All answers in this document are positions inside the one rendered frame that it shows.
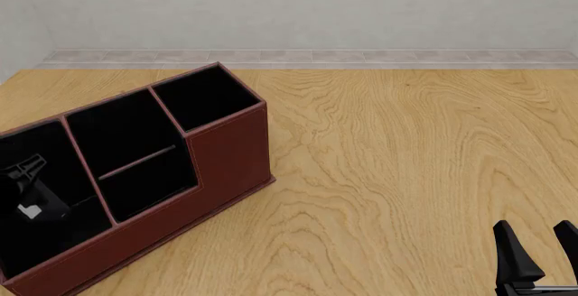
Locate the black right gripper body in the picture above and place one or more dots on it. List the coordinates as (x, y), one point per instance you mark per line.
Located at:
(542, 291)

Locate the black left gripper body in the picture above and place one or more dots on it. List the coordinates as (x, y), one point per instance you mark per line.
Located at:
(28, 167)

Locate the red-brown desk caddy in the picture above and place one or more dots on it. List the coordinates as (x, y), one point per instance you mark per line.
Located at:
(226, 160)

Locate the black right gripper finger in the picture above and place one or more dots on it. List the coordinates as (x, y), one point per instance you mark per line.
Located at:
(571, 242)
(515, 262)

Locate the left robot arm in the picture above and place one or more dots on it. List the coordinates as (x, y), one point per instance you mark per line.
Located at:
(50, 201)

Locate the small pale flat plate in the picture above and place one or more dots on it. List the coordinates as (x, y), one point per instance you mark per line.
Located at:
(30, 211)

